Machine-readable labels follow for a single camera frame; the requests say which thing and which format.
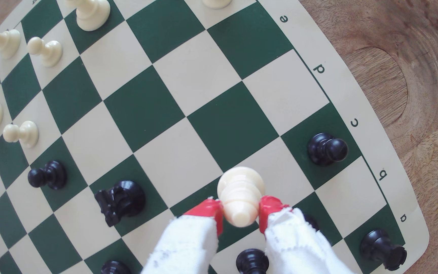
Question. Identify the black rook centre board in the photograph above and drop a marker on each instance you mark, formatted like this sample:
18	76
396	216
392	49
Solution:
124	199

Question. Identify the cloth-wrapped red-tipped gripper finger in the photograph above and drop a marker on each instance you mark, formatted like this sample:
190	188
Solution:
188	243
295	243

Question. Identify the black chess bishop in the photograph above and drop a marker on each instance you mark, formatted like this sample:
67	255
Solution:
115	268

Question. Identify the white chess bishop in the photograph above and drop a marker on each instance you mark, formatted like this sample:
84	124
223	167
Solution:
240	190

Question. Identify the black chess rook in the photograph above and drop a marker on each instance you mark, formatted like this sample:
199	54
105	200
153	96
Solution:
380	249

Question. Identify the green and cream chess mat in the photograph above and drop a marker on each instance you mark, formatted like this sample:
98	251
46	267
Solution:
192	76

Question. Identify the black chess pawn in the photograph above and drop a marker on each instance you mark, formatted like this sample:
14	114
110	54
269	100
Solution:
51	175
323	149
252	262
312	222

